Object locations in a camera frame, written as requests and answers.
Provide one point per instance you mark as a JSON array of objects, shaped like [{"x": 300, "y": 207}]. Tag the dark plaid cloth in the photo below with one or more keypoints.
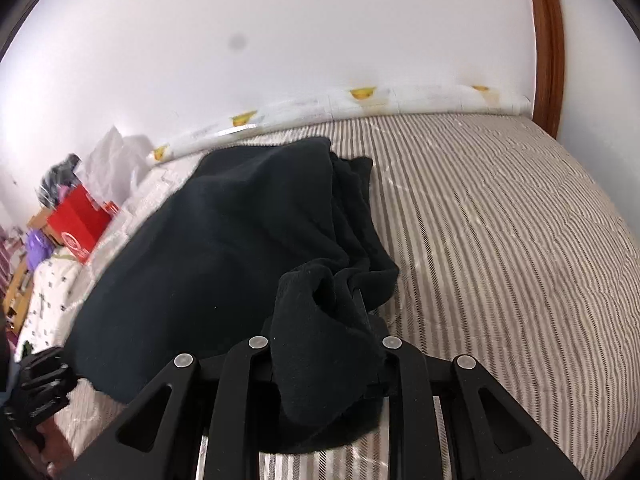
[{"x": 57, "y": 180}]

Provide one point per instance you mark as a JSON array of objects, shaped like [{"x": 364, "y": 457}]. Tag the white duck-print rolled mat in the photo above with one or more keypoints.
[{"x": 310, "y": 107}]

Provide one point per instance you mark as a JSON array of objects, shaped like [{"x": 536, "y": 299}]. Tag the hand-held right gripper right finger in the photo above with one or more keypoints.
[{"x": 400, "y": 375}]

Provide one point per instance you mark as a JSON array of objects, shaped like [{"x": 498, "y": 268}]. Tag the white plastic shopping bag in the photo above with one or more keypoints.
[{"x": 112, "y": 165}]

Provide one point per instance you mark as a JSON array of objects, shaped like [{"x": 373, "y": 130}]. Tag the brown wooden bed frame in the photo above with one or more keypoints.
[{"x": 545, "y": 45}]

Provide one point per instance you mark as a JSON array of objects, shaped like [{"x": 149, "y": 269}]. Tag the purple plastic bag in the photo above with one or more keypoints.
[{"x": 39, "y": 247}]

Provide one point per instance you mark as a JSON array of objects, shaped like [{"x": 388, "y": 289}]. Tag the wooden nightstand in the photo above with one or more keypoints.
[{"x": 20, "y": 285}]

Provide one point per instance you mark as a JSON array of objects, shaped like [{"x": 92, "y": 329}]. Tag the black t-shirt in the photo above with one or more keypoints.
[{"x": 215, "y": 240}]

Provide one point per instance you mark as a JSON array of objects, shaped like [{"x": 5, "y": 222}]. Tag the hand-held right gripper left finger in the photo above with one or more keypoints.
[{"x": 245, "y": 375}]

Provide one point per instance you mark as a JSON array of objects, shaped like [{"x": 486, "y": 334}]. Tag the white floral blanket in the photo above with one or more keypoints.
[{"x": 55, "y": 290}]

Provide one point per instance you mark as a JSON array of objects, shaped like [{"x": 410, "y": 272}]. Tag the striped grey white mattress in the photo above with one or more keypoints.
[{"x": 500, "y": 240}]

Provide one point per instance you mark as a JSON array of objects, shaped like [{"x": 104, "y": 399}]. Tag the red paper bag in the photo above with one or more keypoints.
[{"x": 75, "y": 225}]

